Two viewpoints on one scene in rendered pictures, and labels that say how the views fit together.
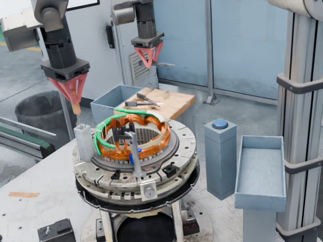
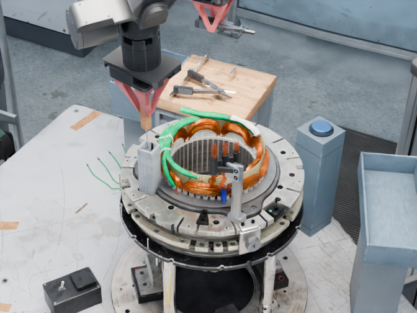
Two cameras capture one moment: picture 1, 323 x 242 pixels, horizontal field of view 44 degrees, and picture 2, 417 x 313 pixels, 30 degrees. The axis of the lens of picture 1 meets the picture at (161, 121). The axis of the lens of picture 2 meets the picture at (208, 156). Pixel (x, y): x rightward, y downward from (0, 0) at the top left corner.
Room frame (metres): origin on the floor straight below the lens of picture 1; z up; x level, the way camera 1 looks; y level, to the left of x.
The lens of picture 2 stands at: (-0.16, 0.28, 1.95)
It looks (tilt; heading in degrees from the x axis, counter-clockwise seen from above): 38 degrees down; 349
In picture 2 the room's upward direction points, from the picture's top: 1 degrees clockwise
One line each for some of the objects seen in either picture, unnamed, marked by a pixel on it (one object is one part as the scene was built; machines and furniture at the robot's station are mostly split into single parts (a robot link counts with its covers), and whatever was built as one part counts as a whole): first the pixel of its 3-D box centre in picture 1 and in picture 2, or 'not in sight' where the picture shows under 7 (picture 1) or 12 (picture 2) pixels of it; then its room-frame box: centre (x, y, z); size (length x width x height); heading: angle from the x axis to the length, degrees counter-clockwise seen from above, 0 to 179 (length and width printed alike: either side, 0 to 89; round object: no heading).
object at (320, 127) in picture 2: (219, 123); (321, 127); (1.04, -0.17, 1.04); 0.04 x 0.04 x 0.01
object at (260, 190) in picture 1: (259, 207); (381, 255); (0.78, -0.23, 0.92); 0.25 x 0.11 x 0.28; 164
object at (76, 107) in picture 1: (74, 101); (145, 112); (0.84, 0.19, 1.25); 0.02 x 0.02 x 0.06
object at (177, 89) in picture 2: (130, 103); (183, 90); (1.14, 0.09, 1.09); 0.04 x 0.01 x 0.02; 70
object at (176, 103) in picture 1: (155, 105); (215, 90); (1.18, 0.02, 1.05); 0.20 x 0.19 x 0.02; 55
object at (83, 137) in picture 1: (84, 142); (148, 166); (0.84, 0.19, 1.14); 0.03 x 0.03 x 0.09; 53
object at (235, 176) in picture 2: (129, 138); (232, 171); (0.74, 0.07, 1.20); 0.02 x 0.01 x 0.03; 45
